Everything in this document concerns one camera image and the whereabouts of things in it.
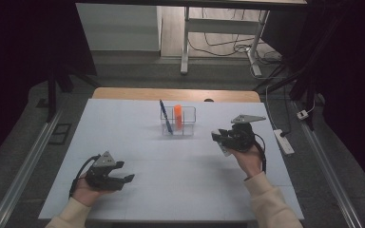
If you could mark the aluminium floor rail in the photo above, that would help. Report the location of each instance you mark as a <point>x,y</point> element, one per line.
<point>329,177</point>
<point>22,177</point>

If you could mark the small white adapter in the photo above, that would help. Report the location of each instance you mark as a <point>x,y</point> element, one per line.
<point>302,114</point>

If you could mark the white cabinet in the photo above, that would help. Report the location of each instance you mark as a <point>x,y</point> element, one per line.
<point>120,27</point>

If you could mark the orange highlighter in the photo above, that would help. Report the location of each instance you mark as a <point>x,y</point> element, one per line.
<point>178,115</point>

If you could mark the person's right hand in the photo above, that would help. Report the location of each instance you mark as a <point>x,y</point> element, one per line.
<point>250,161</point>

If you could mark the wooden table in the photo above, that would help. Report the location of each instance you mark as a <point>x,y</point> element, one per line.
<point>139,94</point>

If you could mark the white power strip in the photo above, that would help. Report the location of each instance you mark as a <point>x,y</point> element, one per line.
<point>284,141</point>

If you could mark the black floor plate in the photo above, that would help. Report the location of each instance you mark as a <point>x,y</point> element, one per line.
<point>60,134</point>

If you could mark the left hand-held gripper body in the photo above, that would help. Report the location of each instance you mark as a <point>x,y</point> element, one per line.
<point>103,172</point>

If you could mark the white gridded table mat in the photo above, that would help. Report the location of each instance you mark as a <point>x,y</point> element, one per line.
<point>171,177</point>

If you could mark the blue ballpoint pen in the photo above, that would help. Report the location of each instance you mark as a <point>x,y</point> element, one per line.
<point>166,117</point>

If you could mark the white metal desk frame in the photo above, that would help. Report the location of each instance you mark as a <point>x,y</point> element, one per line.
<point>221,26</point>

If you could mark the person's left hand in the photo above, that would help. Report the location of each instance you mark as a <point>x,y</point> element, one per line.
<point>87,193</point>

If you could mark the clear acrylic organizer box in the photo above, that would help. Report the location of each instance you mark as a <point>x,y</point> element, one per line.
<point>185,122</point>

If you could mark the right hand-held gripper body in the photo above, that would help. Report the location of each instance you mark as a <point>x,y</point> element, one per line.
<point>240,136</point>

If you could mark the black stand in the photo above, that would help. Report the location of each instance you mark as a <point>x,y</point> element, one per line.
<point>297,79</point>
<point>57,82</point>

